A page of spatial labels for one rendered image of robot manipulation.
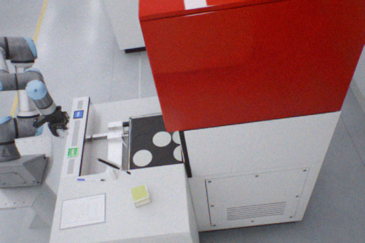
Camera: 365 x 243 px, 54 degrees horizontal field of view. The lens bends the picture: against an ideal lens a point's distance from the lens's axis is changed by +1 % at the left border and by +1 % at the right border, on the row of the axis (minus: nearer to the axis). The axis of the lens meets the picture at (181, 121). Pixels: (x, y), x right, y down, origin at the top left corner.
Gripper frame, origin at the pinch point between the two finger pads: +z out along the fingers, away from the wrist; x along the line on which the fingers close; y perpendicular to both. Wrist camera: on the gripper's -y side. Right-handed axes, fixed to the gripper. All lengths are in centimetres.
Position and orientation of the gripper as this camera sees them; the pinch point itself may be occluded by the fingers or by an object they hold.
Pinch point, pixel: (61, 136)
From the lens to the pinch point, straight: 184.9
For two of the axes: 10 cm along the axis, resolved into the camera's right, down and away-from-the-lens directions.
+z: 1.2, 6.2, 7.8
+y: 9.9, -1.3, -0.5
